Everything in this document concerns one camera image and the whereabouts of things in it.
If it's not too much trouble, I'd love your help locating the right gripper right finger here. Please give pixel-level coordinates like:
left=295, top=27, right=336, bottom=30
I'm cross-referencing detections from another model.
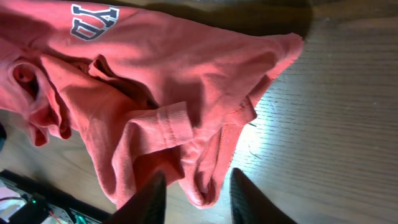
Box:
left=229, top=168, right=297, bottom=224

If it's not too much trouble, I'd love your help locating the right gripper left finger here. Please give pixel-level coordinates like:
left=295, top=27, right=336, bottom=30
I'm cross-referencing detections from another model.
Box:
left=102, top=171, right=167, bottom=224

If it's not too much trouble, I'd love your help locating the red orange t-shirt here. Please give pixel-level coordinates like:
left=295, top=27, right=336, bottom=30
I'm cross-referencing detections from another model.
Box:
left=1, top=1, right=303, bottom=208

